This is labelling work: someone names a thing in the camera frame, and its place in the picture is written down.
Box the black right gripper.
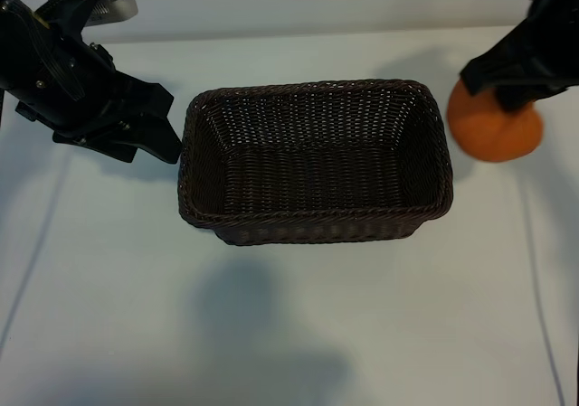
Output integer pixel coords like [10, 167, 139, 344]
[460, 0, 579, 114]

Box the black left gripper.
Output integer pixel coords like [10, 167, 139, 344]
[0, 14, 183, 165]

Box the orange fruit with knob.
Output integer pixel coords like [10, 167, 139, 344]
[446, 80, 545, 163]

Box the dark brown wicker basket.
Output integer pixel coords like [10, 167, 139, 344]
[176, 78, 455, 248]

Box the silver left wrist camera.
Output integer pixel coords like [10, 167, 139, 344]
[88, 0, 139, 28]

